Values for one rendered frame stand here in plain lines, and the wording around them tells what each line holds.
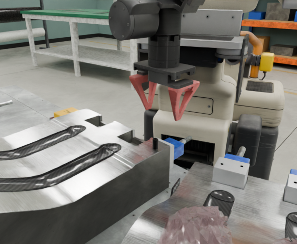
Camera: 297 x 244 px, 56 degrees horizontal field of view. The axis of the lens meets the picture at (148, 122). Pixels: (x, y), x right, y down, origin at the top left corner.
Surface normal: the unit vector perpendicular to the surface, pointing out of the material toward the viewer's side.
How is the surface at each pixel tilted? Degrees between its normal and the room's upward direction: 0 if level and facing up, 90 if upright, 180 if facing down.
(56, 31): 90
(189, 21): 90
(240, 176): 90
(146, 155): 0
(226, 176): 90
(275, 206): 0
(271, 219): 0
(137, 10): 121
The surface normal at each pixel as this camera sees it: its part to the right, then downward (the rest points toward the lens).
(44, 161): -0.02, -0.90
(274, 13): -0.71, 0.29
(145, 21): 0.66, 0.32
